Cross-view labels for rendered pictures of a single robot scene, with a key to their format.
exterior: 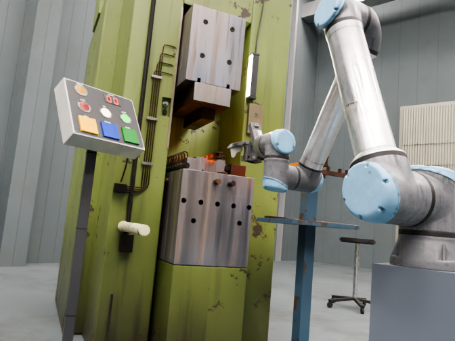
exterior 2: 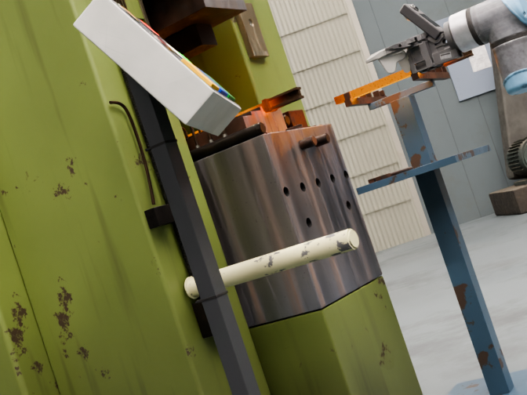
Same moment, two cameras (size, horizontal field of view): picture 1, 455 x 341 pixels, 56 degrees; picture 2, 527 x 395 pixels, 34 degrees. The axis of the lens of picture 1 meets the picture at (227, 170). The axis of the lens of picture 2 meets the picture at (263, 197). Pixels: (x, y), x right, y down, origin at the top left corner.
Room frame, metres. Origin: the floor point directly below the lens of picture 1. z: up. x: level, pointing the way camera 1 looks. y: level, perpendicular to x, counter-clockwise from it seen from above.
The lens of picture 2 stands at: (0.31, 1.44, 0.71)
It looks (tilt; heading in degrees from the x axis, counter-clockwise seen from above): 2 degrees up; 325
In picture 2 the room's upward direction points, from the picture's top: 19 degrees counter-clockwise
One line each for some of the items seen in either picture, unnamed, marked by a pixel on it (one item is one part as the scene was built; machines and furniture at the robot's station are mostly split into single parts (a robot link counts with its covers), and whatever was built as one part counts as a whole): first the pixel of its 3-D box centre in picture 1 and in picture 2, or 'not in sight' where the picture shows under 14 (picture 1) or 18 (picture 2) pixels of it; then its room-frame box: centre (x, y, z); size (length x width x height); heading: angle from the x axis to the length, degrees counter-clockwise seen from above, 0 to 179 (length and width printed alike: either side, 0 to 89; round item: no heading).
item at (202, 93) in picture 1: (198, 103); (161, 23); (2.31, 0.19, 1.32); 0.42 x 0.20 x 0.10; 24
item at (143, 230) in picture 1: (133, 228); (267, 264); (1.90, 0.39, 0.62); 0.44 x 0.05 x 0.05; 24
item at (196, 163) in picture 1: (191, 168); (203, 147); (2.31, 0.19, 0.96); 0.42 x 0.20 x 0.09; 24
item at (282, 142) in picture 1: (277, 143); (500, 17); (1.53, -0.17, 0.98); 0.12 x 0.09 x 0.10; 24
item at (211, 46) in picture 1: (209, 62); not in sight; (2.33, 0.15, 1.56); 0.42 x 0.39 x 0.40; 24
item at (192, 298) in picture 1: (187, 305); (295, 394); (2.34, 0.15, 0.23); 0.56 x 0.38 x 0.47; 24
